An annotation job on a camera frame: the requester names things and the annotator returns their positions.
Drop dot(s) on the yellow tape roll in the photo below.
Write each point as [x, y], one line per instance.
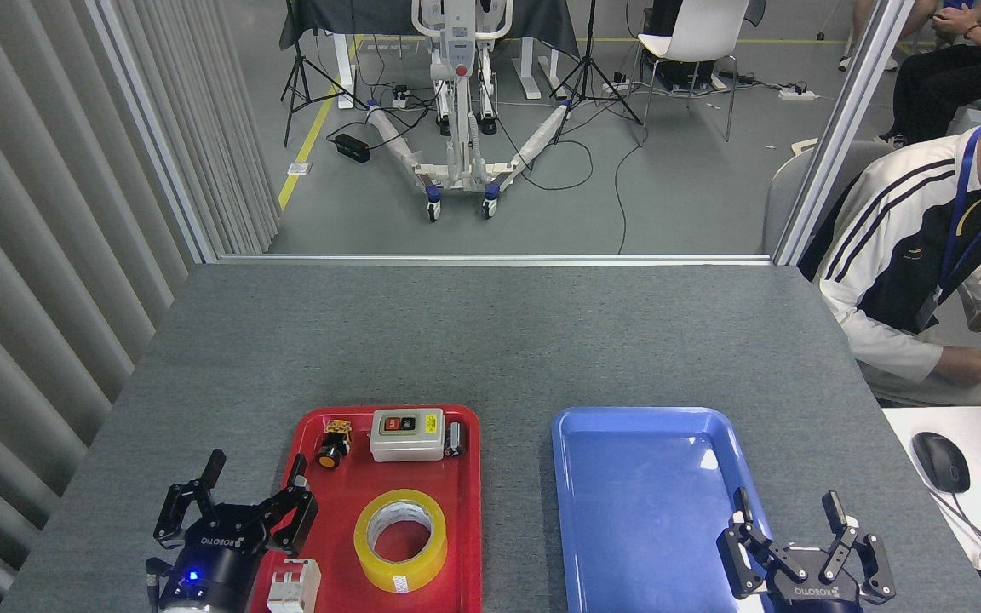
[371, 553]

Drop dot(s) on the white stand on wheels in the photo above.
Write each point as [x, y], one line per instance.
[461, 102]

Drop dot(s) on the white floor label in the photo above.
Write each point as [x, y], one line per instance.
[298, 169]

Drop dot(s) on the black tripod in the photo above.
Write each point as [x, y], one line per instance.
[303, 77]
[588, 68]

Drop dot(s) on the white chair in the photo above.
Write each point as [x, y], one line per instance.
[695, 30]

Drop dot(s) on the silver frame rail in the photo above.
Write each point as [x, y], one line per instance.
[490, 259]

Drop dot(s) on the yellow black push button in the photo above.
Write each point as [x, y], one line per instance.
[333, 447]

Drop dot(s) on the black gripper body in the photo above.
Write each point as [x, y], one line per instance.
[218, 562]
[814, 596]

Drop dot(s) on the blue plastic tray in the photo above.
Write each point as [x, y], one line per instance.
[644, 511]

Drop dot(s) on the red plastic tray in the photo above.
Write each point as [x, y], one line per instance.
[456, 528]

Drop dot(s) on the black computer mouse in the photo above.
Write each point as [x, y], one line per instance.
[940, 460]

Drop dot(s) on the black computer tower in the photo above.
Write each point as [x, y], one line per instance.
[669, 72]

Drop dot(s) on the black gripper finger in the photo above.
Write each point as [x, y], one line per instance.
[295, 524]
[869, 570]
[177, 515]
[746, 562]

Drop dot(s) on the person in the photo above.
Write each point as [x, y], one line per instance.
[899, 247]
[959, 72]
[861, 25]

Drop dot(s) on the small black silver cylinder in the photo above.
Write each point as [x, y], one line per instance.
[455, 440]

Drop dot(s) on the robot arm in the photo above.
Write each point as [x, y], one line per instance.
[182, 609]

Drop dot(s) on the black power brick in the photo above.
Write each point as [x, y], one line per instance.
[352, 147]

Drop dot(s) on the white power strip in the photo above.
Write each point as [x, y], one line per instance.
[797, 94]
[400, 98]

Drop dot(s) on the grey chair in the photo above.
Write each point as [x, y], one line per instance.
[788, 196]

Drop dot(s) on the silver post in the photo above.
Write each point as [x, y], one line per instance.
[150, 128]
[844, 128]

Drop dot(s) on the white push button switch box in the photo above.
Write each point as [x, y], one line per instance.
[405, 444]

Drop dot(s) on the white red circuit breaker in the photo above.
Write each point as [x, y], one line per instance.
[295, 587]

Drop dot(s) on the person's right hand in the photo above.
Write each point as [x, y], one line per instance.
[972, 366]

